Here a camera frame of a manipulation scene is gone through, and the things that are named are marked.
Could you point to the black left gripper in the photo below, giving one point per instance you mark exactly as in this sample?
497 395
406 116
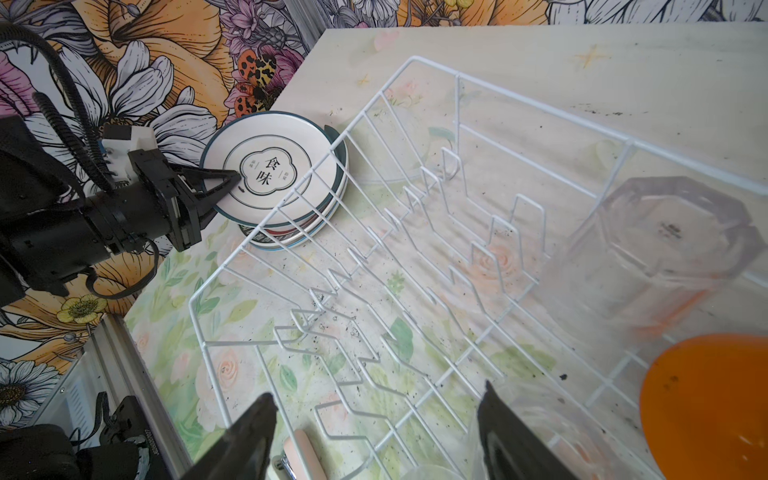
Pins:
53 231

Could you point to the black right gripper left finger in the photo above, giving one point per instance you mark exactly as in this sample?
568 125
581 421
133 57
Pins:
243 451

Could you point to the aluminium corner post left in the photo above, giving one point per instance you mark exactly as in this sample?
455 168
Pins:
310 19

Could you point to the teal rimmed back plate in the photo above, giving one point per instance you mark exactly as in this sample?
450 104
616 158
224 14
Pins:
290 167

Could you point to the orange plastic bowl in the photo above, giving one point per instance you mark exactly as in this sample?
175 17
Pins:
703 408

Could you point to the white wire dish rack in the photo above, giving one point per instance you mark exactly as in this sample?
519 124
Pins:
377 335

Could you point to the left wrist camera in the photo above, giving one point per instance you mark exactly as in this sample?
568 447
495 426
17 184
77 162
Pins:
118 141

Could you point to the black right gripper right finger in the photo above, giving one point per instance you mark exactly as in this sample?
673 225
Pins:
510 449

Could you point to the clear plastic glass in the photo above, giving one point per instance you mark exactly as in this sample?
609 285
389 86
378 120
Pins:
571 435
643 259
431 472

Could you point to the watermelon pattern plate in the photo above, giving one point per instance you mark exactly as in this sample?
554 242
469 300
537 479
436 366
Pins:
275 241

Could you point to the floral table mat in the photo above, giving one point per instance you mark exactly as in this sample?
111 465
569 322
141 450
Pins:
643 80

